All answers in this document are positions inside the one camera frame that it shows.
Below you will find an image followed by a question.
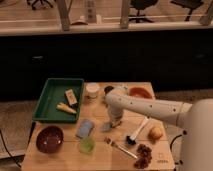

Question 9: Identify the white cup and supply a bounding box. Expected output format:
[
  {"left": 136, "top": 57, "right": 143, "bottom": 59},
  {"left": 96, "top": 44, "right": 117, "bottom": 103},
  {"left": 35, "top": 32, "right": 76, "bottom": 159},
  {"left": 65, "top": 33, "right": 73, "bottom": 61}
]
[{"left": 86, "top": 83, "right": 100, "bottom": 99}]

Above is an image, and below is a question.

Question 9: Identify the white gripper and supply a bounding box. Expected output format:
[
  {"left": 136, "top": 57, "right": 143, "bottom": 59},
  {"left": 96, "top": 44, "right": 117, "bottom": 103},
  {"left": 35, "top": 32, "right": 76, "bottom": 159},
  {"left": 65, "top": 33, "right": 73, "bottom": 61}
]
[{"left": 108, "top": 108, "right": 123, "bottom": 127}]

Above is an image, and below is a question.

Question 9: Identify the green plastic tray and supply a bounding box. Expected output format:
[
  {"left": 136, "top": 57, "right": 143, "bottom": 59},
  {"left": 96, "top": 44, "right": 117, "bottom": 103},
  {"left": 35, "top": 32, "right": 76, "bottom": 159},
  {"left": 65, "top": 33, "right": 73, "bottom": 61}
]
[{"left": 32, "top": 78, "right": 84, "bottom": 123}]

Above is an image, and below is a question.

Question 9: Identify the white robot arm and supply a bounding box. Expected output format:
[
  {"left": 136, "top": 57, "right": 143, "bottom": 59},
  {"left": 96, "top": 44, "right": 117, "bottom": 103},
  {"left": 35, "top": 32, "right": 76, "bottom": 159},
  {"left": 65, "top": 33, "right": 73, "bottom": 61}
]
[{"left": 105, "top": 86, "right": 213, "bottom": 171}]

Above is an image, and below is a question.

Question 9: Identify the black cable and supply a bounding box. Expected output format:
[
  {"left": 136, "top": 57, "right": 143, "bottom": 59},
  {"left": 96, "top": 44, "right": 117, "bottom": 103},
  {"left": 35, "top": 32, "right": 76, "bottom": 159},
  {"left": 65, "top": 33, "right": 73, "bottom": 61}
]
[
  {"left": 169, "top": 133, "right": 184, "bottom": 168},
  {"left": 0, "top": 121, "right": 37, "bottom": 170}
]

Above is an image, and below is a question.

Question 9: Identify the black white dish brush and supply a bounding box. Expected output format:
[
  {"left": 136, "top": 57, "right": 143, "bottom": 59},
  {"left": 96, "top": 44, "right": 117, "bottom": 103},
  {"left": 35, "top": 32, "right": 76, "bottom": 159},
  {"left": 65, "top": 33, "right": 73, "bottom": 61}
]
[{"left": 126, "top": 117, "right": 149, "bottom": 145}]

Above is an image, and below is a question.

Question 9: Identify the black office chair right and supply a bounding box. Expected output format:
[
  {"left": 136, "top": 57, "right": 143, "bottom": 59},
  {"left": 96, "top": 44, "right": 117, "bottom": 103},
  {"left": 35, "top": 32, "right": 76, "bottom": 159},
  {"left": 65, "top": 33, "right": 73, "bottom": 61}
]
[{"left": 171, "top": 0, "right": 204, "bottom": 22}]

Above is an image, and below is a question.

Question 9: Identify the yellow corn toy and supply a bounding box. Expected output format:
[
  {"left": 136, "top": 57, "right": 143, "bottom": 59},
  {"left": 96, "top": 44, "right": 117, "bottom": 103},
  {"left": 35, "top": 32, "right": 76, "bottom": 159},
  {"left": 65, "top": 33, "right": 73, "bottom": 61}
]
[{"left": 56, "top": 103, "right": 77, "bottom": 114}]

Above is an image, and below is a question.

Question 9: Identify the small green cup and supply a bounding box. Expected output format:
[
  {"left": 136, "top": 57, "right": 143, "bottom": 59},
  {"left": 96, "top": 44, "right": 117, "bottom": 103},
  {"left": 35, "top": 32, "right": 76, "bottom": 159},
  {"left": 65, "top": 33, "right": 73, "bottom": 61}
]
[{"left": 79, "top": 137, "right": 95, "bottom": 154}]

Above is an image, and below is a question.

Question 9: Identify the black office chair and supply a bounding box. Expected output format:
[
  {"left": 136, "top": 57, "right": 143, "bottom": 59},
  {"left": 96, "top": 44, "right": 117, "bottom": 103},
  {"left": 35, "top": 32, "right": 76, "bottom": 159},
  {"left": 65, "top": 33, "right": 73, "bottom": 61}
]
[
  {"left": 129, "top": 0, "right": 158, "bottom": 23},
  {"left": 26, "top": 0, "right": 53, "bottom": 10},
  {"left": 171, "top": 0, "right": 204, "bottom": 22}
]

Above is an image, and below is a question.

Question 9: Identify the silver metal fork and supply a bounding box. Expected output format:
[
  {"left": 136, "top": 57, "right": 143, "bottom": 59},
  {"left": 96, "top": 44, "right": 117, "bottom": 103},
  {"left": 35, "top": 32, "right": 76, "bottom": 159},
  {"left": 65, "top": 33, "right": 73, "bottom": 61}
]
[{"left": 104, "top": 137, "right": 138, "bottom": 159}]

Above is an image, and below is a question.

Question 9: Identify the blue sponge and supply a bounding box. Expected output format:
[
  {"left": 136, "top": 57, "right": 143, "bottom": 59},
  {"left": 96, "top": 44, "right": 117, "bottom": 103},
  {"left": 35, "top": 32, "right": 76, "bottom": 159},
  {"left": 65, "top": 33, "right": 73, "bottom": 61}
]
[{"left": 76, "top": 119, "right": 94, "bottom": 139}]

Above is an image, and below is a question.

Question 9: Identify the small brown box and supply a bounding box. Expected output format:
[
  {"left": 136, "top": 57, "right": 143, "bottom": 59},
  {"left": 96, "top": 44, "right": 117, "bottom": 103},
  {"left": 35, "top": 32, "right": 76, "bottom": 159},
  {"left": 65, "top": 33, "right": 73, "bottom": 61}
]
[{"left": 65, "top": 89, "right": 78, "bottom": 106}]

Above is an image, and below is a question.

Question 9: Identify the yellow bread toy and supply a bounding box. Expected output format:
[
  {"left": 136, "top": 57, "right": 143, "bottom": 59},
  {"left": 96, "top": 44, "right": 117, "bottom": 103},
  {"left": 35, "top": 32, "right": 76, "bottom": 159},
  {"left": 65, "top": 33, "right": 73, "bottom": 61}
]
[{"left": 148, "top": 126, "right": 163, "bottom": 141}]

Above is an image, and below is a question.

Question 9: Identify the black cable left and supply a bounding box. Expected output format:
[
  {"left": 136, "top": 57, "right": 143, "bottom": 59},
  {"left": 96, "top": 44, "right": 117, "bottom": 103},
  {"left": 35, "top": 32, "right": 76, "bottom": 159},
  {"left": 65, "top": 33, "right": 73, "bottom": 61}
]
[{"left": 0, "top": 121, "right": 37, "bottom": 170}]

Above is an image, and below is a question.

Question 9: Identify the black office chair left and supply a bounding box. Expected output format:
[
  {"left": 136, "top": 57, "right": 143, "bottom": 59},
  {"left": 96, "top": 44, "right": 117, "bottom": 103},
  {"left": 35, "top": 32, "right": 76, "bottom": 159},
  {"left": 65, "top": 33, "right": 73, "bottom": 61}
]
[{"left": 26, "top": 0, "right": 53, "bottom": 10}]

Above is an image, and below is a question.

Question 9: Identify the dark purple bowl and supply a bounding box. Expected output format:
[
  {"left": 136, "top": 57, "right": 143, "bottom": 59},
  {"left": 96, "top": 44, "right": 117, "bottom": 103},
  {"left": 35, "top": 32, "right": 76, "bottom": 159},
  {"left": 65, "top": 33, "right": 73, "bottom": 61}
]
[{"left": 36, "top": 126, "right": 64, "bottom": 154}]

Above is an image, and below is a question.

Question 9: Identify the orange bowl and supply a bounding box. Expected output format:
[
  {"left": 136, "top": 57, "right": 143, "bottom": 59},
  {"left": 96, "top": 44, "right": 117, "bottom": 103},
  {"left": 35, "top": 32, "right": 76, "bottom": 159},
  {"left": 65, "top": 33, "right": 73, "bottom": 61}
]
[{"left": 129, "top": 87, "right": 152, "bottom": 99}]

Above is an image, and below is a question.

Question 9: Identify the light blue towel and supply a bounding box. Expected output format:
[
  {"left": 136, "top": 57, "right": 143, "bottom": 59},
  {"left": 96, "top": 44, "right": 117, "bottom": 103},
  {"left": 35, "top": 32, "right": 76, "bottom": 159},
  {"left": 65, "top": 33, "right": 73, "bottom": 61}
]
[{"left": 100, "top": 122, "right": 112, "bottom": 132}]

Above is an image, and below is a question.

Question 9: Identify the black cable right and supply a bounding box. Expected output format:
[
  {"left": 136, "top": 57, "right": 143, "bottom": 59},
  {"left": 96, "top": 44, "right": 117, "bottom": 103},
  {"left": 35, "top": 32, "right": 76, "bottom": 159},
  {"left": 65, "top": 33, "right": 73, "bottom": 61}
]
[{"left": 169, "top": 133, "right": 184, "bottom": 168}]

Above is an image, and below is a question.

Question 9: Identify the brown grape bunch toy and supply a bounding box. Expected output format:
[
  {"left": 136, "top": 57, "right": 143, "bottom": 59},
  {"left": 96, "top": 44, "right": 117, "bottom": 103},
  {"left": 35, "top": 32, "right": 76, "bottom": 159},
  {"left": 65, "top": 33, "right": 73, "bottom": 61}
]
[{"left": 134, "top": 144, "right": 152, "bottom": 169}]

